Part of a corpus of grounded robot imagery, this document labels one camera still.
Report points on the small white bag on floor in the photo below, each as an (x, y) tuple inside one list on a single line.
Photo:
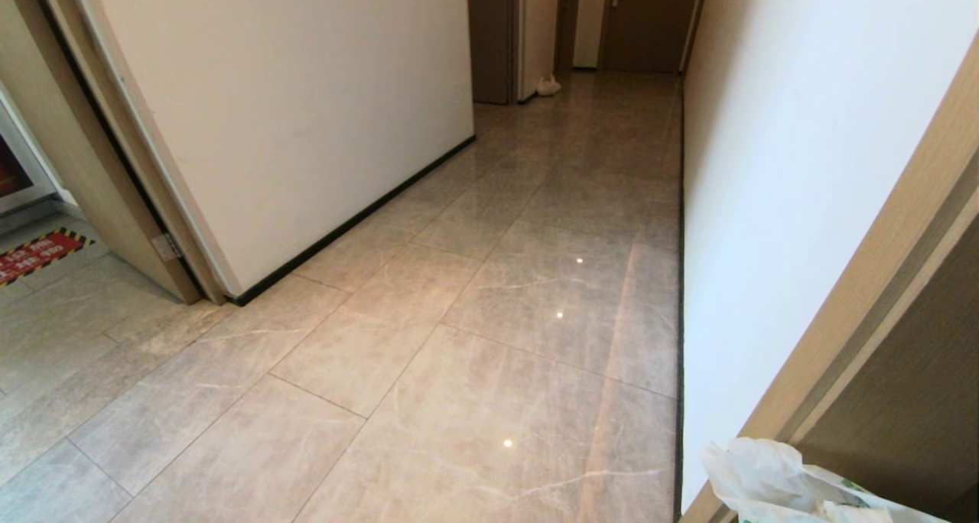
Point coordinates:
[(548, 86)]

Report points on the white plastic trash bag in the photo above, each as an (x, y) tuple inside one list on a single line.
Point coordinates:
[(772, 481)]

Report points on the dark brown wooden door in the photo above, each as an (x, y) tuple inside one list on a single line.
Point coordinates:
[(648, 20)]

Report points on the silver door hinge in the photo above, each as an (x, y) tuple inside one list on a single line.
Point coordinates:
[(167, 246)]

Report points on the red floor warning sticker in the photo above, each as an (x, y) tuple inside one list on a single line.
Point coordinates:
[(34, 254)]

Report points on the light wood door frame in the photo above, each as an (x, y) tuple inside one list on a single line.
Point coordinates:
[(857, 293)]

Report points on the light wooden door frame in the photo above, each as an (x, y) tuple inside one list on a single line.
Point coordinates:
[(99, 137)]

